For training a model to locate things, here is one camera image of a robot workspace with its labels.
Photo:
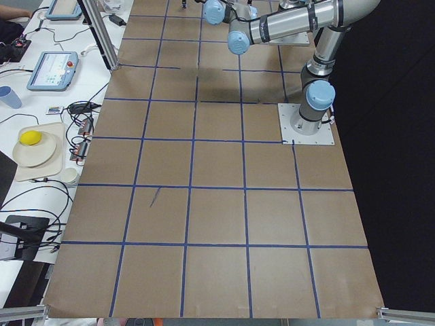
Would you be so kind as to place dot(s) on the black power adapter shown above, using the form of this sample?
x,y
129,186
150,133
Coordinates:
x,y
117,20

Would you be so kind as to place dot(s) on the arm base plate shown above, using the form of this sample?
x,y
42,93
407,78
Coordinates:
x,y
299,39
295,130

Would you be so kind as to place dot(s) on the beige plate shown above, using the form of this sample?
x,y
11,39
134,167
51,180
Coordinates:
x,y
34,155

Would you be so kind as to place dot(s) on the yellow lemon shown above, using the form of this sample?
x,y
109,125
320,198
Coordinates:
x,y
30,137

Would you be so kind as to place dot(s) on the teach pendant tablet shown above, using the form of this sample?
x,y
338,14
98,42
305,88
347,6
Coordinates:
x,y
54,71

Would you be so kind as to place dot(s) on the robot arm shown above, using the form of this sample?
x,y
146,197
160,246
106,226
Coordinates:
x,y
216,12
328,21

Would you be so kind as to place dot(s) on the aluminium frame post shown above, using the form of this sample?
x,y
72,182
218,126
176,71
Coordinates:
x,y
94,19

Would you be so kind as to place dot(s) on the white paper cup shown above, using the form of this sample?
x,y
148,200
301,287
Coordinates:
x,y
70,177

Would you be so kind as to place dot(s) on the beige tray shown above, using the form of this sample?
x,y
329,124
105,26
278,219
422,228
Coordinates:
x,y
55,164

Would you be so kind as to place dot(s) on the blue plastic cup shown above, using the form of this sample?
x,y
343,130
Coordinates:
x,y
9,97

